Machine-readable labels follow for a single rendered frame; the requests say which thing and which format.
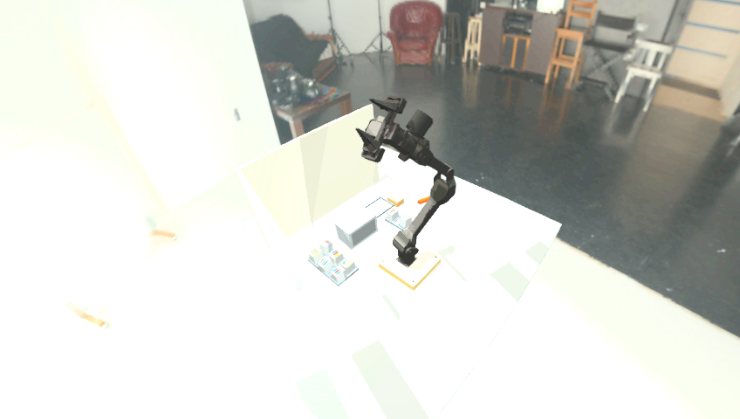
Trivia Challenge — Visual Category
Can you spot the pale cream panel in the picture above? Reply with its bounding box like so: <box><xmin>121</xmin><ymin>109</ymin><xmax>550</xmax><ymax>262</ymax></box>
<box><xmin>235</xmin><ymin>105</ymin><xmax>380</xmax><ymax>250</ymax></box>

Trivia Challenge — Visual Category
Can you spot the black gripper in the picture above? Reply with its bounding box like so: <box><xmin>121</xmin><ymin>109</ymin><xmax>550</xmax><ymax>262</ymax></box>
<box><xmin>355</xmin><ymin>95</ymin><xmax>408</xmax><ymax>162</ymax></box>

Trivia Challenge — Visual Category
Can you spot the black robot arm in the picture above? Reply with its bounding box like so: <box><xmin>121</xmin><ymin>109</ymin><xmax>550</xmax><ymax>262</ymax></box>
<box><xmin>365</xmin><ymin>109</ymin><xmax>456</xmax><ymax>268</ymax></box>

